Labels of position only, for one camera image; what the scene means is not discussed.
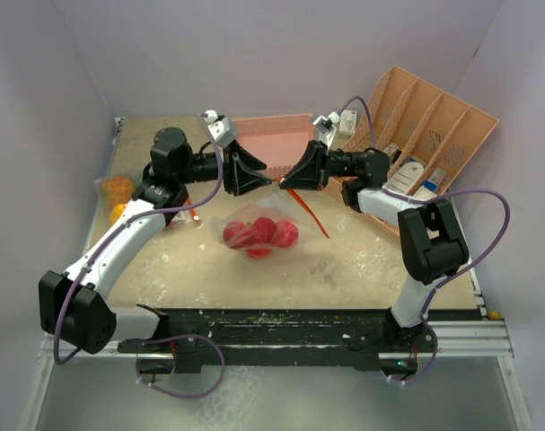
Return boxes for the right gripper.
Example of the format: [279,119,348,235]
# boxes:
[279,140,359,191]

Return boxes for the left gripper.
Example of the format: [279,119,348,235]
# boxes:
[177,138,271,196]

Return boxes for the pink plastic basket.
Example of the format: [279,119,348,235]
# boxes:
[233,114,314,180]

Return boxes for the clear zip bag red apples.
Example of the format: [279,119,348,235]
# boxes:
[210,187,330,259]

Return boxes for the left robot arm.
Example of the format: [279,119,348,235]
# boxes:
[39,121,271,356]

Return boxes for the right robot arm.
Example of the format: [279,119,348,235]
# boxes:
[279,140,469,351]

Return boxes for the fake pineapple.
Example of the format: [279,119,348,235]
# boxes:
[100,175,136,207]

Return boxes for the clear zip bag mixed fruit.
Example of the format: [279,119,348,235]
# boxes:
[94,174,201,228]

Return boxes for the fake yellow pepper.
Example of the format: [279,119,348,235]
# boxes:
[108,203,127,226]

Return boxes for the small white box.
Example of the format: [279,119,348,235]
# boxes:
[338,110,357,138]

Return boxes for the orange desk file organizer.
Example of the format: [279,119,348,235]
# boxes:
[328,65,500,237]

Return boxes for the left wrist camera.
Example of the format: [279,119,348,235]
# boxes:
[200,110,237,149]

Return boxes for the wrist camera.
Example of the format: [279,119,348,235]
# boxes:
[200,110,237,149]
[312,111,340,147]

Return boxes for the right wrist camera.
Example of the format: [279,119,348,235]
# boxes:
[312,111,340,147]

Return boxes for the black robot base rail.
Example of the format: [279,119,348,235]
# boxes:
[119,308,437,374]

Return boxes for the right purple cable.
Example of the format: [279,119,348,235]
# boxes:
[337,95,512,387]

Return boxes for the purple cable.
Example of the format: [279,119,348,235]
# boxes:
[51,111,228,400]
[337,95,512,387]

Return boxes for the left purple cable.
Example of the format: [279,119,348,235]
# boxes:
[51,111,228,400]

